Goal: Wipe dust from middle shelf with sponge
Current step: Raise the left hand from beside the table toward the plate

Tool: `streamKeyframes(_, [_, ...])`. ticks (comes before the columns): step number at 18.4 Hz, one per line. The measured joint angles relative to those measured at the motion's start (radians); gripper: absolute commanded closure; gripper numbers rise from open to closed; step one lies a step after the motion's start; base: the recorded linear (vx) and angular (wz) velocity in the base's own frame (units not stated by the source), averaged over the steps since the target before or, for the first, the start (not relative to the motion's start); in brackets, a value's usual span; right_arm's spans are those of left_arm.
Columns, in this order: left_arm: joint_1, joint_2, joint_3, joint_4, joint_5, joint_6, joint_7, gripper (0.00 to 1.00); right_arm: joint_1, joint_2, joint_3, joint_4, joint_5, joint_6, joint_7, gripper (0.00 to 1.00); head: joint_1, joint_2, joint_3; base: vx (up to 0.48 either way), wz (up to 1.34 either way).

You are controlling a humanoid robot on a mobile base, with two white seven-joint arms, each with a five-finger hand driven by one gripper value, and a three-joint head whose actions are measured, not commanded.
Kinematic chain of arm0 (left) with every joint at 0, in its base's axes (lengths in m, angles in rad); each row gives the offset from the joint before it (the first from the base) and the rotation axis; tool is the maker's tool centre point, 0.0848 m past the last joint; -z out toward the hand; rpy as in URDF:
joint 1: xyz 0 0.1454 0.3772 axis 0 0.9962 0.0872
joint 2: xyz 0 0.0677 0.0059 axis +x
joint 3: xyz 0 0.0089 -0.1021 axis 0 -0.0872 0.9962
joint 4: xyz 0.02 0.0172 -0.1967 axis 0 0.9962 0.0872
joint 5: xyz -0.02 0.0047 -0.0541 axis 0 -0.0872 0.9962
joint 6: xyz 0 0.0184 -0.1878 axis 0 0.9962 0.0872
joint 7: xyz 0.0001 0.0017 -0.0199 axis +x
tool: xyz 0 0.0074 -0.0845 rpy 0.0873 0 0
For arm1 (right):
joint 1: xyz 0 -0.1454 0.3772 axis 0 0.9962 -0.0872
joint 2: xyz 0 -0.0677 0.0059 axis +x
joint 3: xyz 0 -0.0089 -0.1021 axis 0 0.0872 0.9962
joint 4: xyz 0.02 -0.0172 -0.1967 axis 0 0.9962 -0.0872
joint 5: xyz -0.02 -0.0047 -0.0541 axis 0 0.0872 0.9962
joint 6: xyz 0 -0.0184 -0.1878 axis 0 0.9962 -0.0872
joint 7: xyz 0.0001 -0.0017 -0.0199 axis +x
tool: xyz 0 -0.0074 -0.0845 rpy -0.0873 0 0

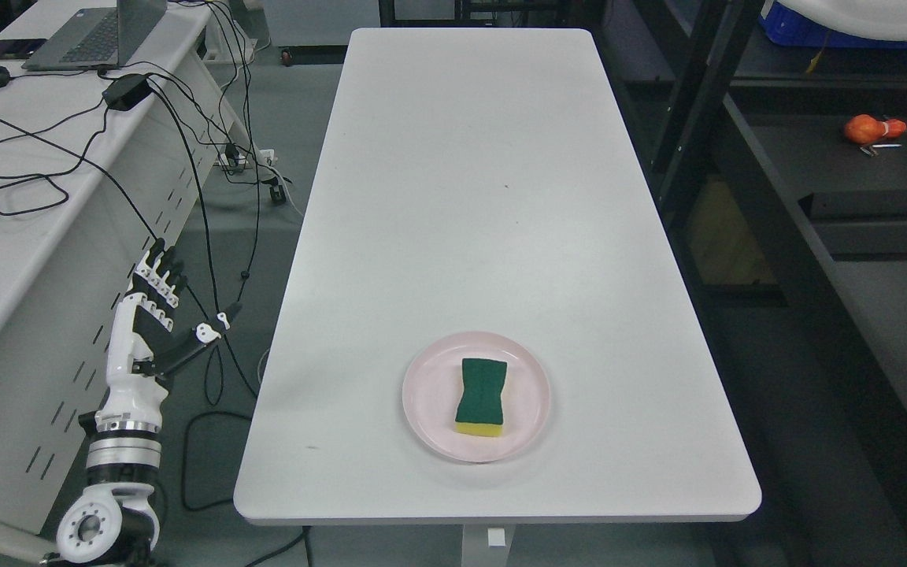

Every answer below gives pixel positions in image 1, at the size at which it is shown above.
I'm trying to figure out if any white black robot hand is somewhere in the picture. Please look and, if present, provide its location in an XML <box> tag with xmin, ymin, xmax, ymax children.
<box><xmin>94</xmin><ymin>239</ymin><xmax>242</xmax><ymax>433</ymax></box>

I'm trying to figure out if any green yellow sponge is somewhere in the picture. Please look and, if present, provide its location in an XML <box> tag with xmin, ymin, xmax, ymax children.
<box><xmin>454</xmin><ymin>358</ymin><xmax>508</xmax><ymax>438</ymax></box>

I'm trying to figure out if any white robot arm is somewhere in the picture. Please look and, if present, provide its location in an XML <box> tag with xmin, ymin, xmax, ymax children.
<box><xmin>39</xmin><ymin>412</ymin><xmax>162</xmax><ymax>566</ymax></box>

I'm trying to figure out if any black metal shelf rack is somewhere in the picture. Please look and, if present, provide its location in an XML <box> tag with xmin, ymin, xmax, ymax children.
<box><xmin>593</xmin><ymin>1</ymin><xmax>907</xmax><ymax>566</ymax></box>

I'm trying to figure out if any white side desk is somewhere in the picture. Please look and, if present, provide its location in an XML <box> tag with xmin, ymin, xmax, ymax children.
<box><xmin>0</xmin><ymin>2</ymin><xmax>242</xmax><ymax>564</ymax></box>

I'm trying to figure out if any white power strip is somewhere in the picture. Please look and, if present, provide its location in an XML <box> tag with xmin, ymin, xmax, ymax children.
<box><xmin>217</xmin><ymin>145</ymin><xmax>278</xmax><ymax>175</ymax></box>

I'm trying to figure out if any black power adapter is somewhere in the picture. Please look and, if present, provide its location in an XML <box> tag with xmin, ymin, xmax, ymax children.
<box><xmin>102</xmin><ymin>74</ymin><xmax>154</xmax><ymax>111</ymax></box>

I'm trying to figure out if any pink round plate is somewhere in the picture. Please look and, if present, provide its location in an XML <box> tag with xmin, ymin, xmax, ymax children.
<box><xmin>401</xmin><ymin>332</ymin><xmax>551</xmax><ymax>463</ymax></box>

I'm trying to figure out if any grey laptop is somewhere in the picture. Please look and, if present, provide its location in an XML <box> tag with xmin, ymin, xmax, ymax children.
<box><xmin>21</xmin><ymin>1</ymin><xmax>167</xmax><ymax>72</ymax></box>

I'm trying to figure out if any white table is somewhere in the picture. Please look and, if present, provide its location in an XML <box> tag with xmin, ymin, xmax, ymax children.
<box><xmin>234</xmin><ymin>28</ymin><xmax>762</xmax><ymax>566</ymax></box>

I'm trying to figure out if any blue plastic crate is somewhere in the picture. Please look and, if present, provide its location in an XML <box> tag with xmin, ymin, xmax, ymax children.
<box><xmin>758</xmin><ymin>1</ymin><xmax>907</xmax><ymax>50</ymax></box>

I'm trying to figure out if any orange toy object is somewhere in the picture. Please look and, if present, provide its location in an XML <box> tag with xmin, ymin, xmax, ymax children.
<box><xmin>842</xmin><ymin>114</ymin><xmax>907</xmax><ymax>145</ymax></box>

